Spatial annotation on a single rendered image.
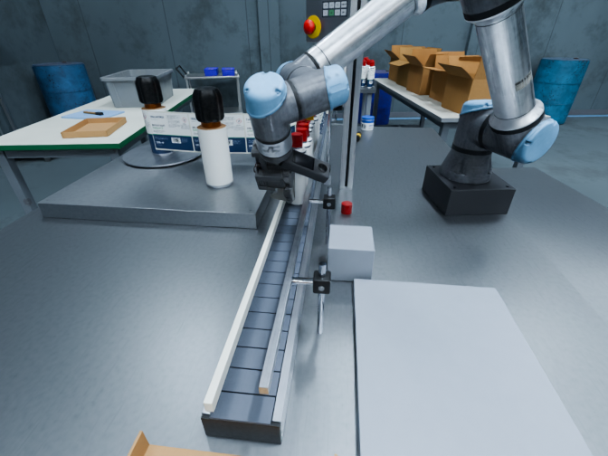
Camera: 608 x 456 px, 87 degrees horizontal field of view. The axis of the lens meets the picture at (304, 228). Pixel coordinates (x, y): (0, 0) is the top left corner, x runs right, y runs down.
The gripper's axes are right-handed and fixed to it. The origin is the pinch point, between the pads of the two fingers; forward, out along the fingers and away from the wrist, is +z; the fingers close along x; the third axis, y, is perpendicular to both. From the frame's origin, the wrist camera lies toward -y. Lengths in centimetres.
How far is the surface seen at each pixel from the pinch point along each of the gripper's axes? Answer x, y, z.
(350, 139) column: -30.5, -15.0, 9.3
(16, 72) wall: -292, 413, 179
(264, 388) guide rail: 46, -4, -29
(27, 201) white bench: -42, 173, 81
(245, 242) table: 11.1, 12.2, 5.8
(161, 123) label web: -39, 55, 13
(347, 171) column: -25.0, -14.9, 19.0
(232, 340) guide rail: 39.8, 3.1, -20.6
